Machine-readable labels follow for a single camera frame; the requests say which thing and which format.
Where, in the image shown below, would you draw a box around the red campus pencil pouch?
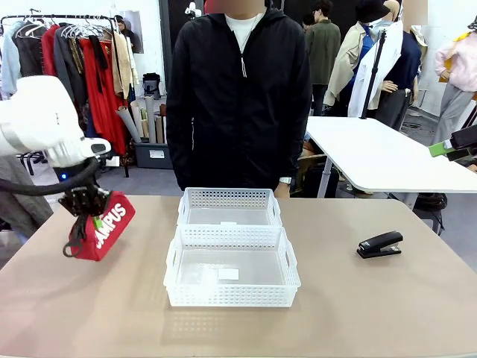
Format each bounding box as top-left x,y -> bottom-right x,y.
62,191 -> 136,262

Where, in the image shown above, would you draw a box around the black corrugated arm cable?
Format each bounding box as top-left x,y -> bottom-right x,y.
0,156 -> 100,197

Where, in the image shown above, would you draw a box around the mannequin with beige coat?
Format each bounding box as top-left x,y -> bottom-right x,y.
323,0 -> 391,117

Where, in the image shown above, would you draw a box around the bundle of paper rolls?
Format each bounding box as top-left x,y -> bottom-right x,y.
114,95 -> 168,145

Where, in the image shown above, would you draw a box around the long red hanging dress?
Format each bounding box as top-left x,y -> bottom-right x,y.
80,37 -> 130,156

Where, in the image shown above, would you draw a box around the black clothes rack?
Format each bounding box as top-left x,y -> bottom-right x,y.
0,14 -> 131,178

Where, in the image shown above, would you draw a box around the black tripod pole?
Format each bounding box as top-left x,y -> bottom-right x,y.
359,29 -> 388,120

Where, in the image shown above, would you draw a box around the black backpack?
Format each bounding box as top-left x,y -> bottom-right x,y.
142,72 -> 162,100

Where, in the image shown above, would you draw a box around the beige hanging garment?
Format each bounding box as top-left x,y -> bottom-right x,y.
110,31 -> 140,101

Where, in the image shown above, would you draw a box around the mannequin with navy top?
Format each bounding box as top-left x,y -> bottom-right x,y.
383,25 -> 425,131

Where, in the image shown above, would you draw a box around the mannequin with pink sweater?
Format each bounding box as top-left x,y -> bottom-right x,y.
432,31 -> 477,147

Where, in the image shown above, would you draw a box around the grey draped fabric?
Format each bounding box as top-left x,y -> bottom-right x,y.
0,153 -> 55,240

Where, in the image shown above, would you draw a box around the white perforated plastic basket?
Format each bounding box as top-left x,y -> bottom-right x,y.
162,224 -> 302,309
177,187 -> 284,228

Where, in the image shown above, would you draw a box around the light blue hanging garment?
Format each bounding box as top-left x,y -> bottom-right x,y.
0,20 -> 24,97

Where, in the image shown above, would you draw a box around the red hanging jacket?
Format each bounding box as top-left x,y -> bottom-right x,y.
40,25 -> 61,78

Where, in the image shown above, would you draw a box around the black stapler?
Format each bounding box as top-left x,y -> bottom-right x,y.
356,230 -> 405,260

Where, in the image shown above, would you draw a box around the grey storage bin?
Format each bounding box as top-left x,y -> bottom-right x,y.
133,141 -> 174,169

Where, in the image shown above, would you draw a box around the dark grey hanging coat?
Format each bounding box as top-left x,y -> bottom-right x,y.
14,25 -> 48,79

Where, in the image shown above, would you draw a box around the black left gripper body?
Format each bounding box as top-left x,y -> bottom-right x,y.
57,184 -> 113,218

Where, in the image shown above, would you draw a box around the black bag under table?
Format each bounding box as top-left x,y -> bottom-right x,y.
412,192 -> 448,236

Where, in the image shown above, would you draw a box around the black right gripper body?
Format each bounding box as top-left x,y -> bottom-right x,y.
449,125 -> 477,162

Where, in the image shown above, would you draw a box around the mannequin with white shirt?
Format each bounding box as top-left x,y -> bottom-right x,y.
348,20 -> 405,121

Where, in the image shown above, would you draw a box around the person in black jacket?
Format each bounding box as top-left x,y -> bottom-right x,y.
165,0 -> 313,198

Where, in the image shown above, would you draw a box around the person in olive shirt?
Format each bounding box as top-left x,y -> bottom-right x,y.
302,0 -> 342,116

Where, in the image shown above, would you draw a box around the white folding table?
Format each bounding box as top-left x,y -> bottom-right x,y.
305,116 -> 477,210

